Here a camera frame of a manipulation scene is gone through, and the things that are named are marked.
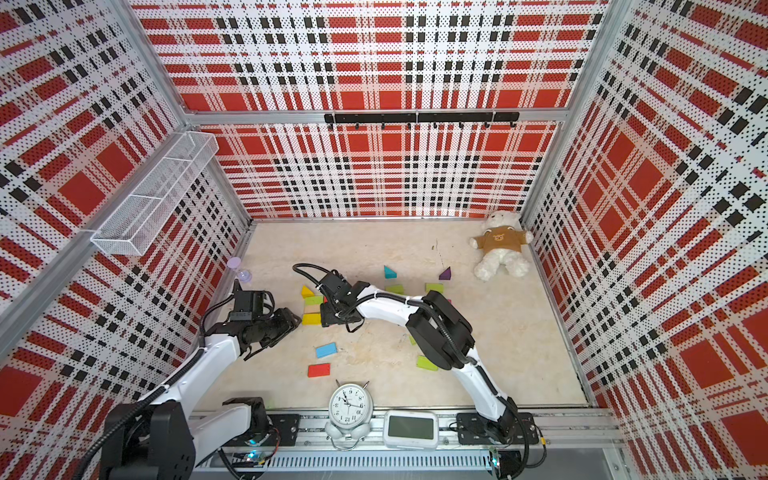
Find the yellow rectangular block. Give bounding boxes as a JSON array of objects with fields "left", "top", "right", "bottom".
[{"left": 302, "top": 313, "right": 322, "bottom": 325}]

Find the blue rectangular block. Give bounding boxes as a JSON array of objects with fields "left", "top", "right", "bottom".
[{"left": 315, "top": 342, "right": 338, "bottom": 359}]

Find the red block front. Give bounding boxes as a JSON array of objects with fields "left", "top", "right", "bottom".
[{"left": 307, "top": 363, "right": 331, "bottom": 378}]

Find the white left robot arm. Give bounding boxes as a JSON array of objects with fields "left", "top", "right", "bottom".
[{"left": 73, "top": 282, "right": 301, "bottom": 479}]

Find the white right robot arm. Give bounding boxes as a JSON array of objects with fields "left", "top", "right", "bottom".
[{"left": 292, "top": 262, "right": 530, "bottom": 446}]

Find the purple sand hourglass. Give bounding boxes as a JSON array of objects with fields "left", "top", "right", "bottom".
[{"left": 227, "top": 257, "right": 252, "bottom": 283}]

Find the white twin-bell alarm clock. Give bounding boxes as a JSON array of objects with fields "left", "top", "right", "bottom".
[{"left": 325, "top": 383, "right": 374, "bottom": 451}]

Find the white digital clock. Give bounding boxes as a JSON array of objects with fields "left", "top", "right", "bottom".
[{"left": 383, "top": 410, "right": 439, "bottom": 450}]

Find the white teddy bear brown shirt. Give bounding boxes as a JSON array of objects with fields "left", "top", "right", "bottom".
[{"left": 469, "top": 210, "right": 534, "bottom": 282}]

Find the white wire mesh basket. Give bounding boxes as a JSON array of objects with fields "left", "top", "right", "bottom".
[{"left": 91, "top": 131, "right": 218, "bottom": 256}]

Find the black wall hook rail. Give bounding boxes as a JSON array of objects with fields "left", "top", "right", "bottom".
[{"left": 324, "top": 111, "right": 521, "bottom": 128}]

